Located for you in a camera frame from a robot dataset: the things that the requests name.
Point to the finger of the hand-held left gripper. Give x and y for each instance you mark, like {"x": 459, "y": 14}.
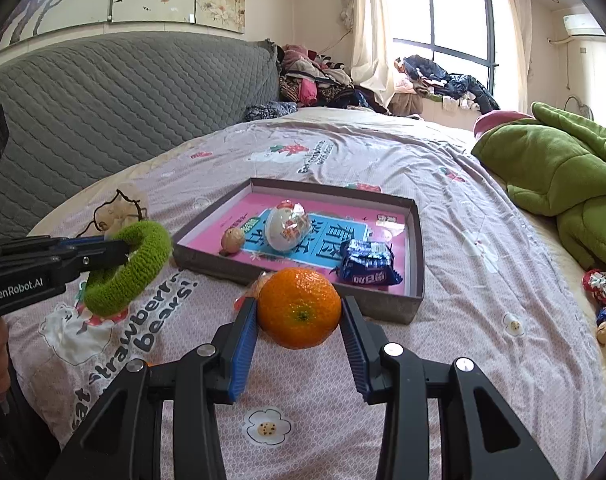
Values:
{"x": 33, "y": 246}
{"x": 98, "y": 257}

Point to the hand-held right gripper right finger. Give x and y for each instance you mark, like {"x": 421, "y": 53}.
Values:
{"x": 355, "y": 350}

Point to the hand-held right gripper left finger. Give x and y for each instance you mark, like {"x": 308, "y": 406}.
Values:
{"x": 243, "y": 345}

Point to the grey cardboard box tray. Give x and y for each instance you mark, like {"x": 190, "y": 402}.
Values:
{"x": 383, "y": 307}

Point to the large orange mandarin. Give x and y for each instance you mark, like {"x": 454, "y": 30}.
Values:
{"x": 298, "y": 307}

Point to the blue snack packet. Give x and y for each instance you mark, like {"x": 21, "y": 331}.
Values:
{"x": 368, "y": 265}

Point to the egg-shaped toy package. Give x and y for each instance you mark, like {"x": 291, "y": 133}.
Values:
{"x": 285, "y": 227}

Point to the beige fluffy scrunchie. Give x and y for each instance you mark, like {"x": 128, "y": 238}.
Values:
{"x": 118, "y": 210}

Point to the red wrapped snack package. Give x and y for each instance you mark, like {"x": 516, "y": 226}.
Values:
{"x": 253, "y": 287}

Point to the walnut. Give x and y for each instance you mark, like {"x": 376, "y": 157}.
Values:
{"x": 232, "y": 241}
{"x": 605, "y": 334}

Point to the pink and blue book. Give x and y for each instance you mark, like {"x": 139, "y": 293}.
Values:
{"x": 333, "y": 230}

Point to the printed pink bed sheet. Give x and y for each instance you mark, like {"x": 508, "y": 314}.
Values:
{"x": 483, "y": 360}

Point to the grey quilted headboard cover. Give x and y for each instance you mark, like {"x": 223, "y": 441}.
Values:
{"x": 108, "y": 110}

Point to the dark patterned cloth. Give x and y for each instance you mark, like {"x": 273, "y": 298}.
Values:
{"x": 268, "y": 111}

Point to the red wrapped candy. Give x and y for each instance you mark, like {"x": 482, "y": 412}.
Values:
{"x": 600, "y": 287}

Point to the pink pillow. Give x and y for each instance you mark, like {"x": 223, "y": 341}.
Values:
{"x": 493, "y": 122}

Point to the green fleece blanket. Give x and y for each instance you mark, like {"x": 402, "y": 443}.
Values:
{"x": 558, "y": 170}

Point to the pile of mixed clothes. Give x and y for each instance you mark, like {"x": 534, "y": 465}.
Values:
{"x": 318, "y": 77}

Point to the dark clothes on windowsill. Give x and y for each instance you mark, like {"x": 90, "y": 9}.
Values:
{"x": 443, "y": 82}

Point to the cream curtain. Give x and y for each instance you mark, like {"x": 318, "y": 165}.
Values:
{"x": 515, "y": 45}
{"x": 368, "y": 25}

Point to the white standing fan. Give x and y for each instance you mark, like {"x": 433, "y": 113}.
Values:
{"x": 580, "y": 107}

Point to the black framed window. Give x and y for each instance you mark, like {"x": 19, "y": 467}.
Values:
{"x": 458, "y": 20}

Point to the white air conditioner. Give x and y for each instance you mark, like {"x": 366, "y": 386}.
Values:
{"x": 583, "y": 24}

